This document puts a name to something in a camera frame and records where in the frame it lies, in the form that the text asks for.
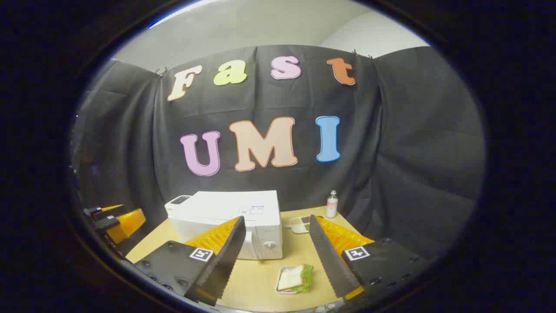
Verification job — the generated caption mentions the white toaster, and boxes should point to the white toaster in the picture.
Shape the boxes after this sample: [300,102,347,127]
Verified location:
[164,194,194,213]

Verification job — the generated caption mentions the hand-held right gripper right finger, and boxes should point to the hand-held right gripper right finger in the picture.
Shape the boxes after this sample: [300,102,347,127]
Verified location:
[309,214,428,301]

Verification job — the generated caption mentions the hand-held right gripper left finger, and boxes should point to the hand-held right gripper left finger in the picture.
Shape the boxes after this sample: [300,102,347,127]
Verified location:
[132,215,247,307]

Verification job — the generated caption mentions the toast sandwich with green lettuce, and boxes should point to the toast sandwich with green lettuce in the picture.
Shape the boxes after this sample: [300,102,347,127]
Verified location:
[278,264,314,293]

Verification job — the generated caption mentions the white divided seasoning dish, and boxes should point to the white divided seasoning dish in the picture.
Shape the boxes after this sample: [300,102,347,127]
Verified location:
[289,215,312,234]

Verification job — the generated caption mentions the small clear bottle pink label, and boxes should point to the small clear bottle pink label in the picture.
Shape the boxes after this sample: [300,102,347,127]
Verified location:
[326,190,339,219]

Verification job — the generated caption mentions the white plastic tray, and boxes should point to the white plastic tray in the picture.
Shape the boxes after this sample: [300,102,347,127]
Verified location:
[275,265,313,295]

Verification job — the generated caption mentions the black backdrop cloth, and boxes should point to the black backdrop cloth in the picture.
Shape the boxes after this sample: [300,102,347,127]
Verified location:
[72,43,486,261]

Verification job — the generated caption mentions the white microwave oven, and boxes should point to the white microwave oven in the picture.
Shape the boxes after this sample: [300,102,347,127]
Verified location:
[167,190,284,260]

